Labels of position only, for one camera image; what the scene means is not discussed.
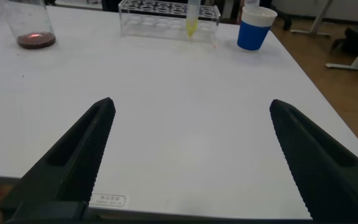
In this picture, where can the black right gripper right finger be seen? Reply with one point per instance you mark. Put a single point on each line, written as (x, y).
(328, 168)

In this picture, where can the glass beaker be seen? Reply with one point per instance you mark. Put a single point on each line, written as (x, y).
(31, 31)

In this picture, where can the black swivel chair base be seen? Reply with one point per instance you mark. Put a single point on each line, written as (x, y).
(284, 18)

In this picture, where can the clear acrylic tube rack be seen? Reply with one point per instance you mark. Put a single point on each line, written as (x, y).
(166, 21)

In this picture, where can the yellow pigment test tube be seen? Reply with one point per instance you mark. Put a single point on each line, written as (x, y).
(192, 23)

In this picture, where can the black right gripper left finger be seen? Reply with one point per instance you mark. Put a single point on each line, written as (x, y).
(73, 155)

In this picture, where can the white table label sticker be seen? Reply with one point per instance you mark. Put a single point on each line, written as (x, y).
(109, 200)

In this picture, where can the blue white paper cup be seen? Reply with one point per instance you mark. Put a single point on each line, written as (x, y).
(252, 34)

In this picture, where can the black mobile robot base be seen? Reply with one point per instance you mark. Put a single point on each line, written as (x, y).
(357, 39)

